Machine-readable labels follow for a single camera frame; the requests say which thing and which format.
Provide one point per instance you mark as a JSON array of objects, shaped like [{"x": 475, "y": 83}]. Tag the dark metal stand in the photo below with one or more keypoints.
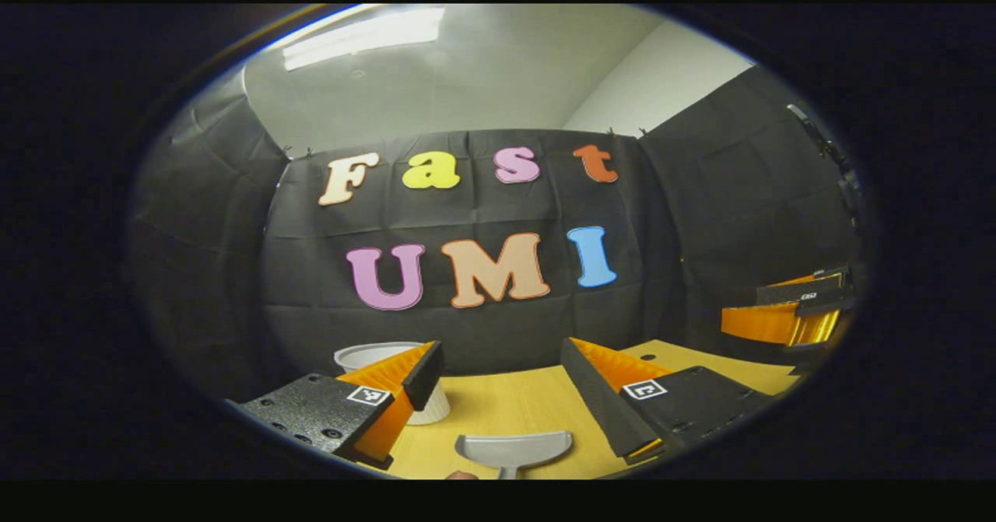
[{"x": 832, "y": 152}]

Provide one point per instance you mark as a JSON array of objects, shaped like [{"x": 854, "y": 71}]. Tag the ceiling light panel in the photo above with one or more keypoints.
[{"x": 362, "y": 37}]

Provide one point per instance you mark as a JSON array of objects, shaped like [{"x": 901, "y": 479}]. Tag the grey plastic dustpan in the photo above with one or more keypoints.
[{"x": 513, "y": 448}]

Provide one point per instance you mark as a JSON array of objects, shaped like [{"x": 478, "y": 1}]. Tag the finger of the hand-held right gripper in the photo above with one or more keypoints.
[
  {"x": 809, "y": 289},
  {"x": 759, "y": 322}
]

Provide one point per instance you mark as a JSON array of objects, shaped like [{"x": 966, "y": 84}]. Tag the wooden desktop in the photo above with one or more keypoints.
[{"x": 506, "y": 405}]

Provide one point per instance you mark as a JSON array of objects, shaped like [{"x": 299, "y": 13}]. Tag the white ribbed garbage bin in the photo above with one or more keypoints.
[{"x": 366, "y": 357}]

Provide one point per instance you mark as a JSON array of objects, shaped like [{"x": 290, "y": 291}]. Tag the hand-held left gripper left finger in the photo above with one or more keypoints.
[{"x": 311, "y": 409}]

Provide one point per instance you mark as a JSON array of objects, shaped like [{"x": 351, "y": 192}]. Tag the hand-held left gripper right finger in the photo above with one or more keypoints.
[{"x": 595, "y": 396}]

